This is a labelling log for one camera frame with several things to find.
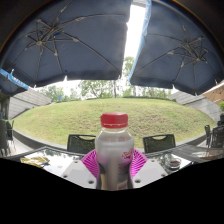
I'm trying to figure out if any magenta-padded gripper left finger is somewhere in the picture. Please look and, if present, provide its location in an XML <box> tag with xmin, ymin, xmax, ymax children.
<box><xmin>60</xmin><ymin>149</ymin><xmax>100</xmax><ymax>190</ymax></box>

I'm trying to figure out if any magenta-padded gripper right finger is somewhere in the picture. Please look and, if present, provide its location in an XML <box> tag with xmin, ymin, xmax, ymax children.
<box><xmin>128</xmin><ymin>148</ymin><xmax>168</xmax><ymax>190</ymax></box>

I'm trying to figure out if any red-capped clear drink bottle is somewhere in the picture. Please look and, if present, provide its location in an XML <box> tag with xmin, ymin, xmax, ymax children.
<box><xmin>94</xmin><ymin>112</ymin><xmax>135</xmax><ymax>192</ymax></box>

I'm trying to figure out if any small round glass ashtray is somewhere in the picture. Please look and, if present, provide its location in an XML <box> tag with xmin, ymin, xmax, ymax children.
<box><xmin>165</xmin><ymin>157</ymin><xmax>183</xmax><ymax>171</ymax></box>

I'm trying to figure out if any black mesh-back patio chair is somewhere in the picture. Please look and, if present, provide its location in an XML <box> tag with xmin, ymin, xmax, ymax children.
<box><xmin>66</xmin><ymin>133</ymin><xmax>98</xmax><ymax>155</ymax></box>
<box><xmin>142</xmin><ymin>133</ymin><xmax>177</xmax><ymax>154</ymax></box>

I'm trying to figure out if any yellow flat packet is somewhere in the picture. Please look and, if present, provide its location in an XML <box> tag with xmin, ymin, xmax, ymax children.
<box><xmin>19</xmin><ymin>155</ymin><xmax>51</xmax><ymax>169</ymax></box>

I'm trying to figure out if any dark wicker patio chair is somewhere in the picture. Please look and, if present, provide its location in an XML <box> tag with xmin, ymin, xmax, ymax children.
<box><xmin>0</xmin><ymin>119</ymin><xmax>16</xmax><ymax>156</ymax></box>
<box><xmin>203</xmin><ymin>123</ymin><xmax>224</xmax><ymax>150</ymax></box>

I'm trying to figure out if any grey roofed building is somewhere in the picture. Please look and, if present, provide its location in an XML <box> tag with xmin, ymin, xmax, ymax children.
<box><xmin>169</xmin><ymin>79</ymin><xmax>224</xmax><ymax>123</ymax></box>
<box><xmin>8</xmin><ymin>88</ymin><xmax>53</xmax><ymax>120</ymax></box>

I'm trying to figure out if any blue-trimmed lettered patio umbrella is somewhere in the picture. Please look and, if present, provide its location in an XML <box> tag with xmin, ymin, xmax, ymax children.
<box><xmin>0</xmin><ymin>68</ymin><xmax>30</xmax><ymax>98</ymax></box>

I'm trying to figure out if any large navy patio umbrella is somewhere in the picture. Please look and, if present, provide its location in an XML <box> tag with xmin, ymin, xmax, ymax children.
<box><xmin>128</xmin><ymin>0</ymin><xmax>224</xmax><ymax>96</ymax></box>
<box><xmin>0</xmin><ymin>0</ymin><xmax>134</xmax><ymax>89</ymax></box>

